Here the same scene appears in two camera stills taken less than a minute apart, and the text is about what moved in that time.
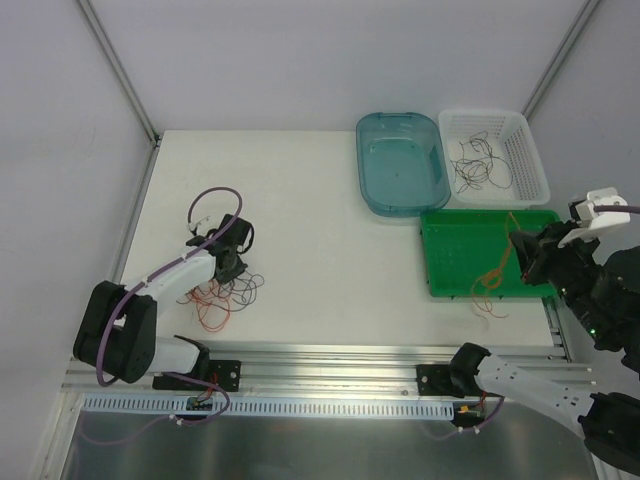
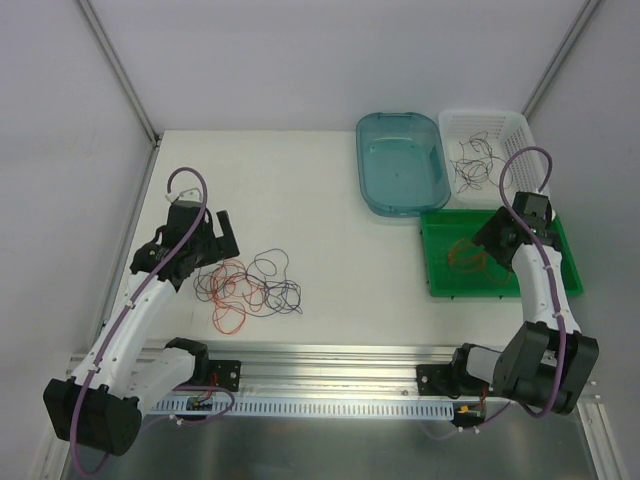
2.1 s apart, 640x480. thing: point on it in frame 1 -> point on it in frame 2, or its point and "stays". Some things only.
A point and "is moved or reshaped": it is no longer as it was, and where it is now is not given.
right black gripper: (541, 251) -> (495, 237)
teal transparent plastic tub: (402, 163) stays
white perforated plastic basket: (490, 159) stays
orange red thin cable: (213, 309) is moved or reshaped
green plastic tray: (471, 253) stays
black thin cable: (477, 164) stays
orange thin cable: (494, 279) -> (465, 256)
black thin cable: (481, 138) stays
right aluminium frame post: (584, 14) stays
